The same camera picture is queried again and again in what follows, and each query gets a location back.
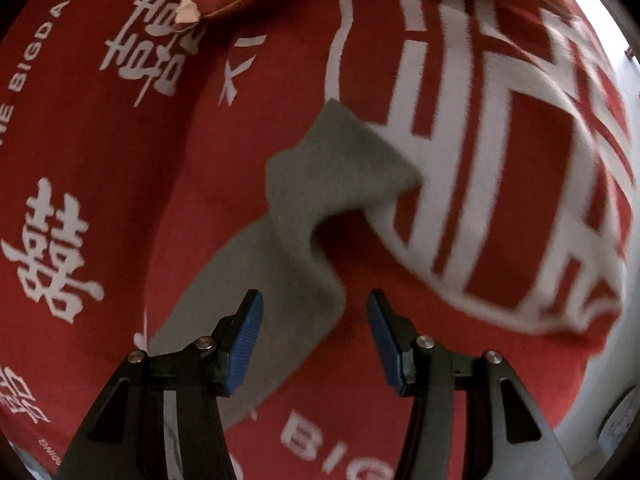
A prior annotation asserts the grey knit garment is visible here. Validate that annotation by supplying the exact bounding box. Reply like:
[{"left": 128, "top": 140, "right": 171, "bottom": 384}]
[{"left": 147, "top": 100, "right": 423, "bottom": 428}]

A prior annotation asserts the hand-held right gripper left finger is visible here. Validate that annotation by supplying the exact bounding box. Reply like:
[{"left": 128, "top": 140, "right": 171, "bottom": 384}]
[{"left": 60, "top": 289, "right": 264, "bottom": 480}]

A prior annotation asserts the red and white knit throw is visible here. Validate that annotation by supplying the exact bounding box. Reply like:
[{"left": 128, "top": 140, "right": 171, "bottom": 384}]
[{"left": 325, "top": 0, "right": 638, "bottom": 336}]

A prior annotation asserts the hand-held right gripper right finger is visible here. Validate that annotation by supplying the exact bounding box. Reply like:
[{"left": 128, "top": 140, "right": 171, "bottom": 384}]
[{"left": 366, "top": 289, "right": 576, "bottom": 480}]

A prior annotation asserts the red printed blanket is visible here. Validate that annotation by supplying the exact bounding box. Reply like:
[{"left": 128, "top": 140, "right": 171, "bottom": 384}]
[{"left": 0, "top": 0, "right": 621, "bottom": 480}]

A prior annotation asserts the white round object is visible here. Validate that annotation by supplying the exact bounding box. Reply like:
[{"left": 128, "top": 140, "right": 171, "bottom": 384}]
[{"left": 597, "top": 385, "right": 640, "bottom": 461}]

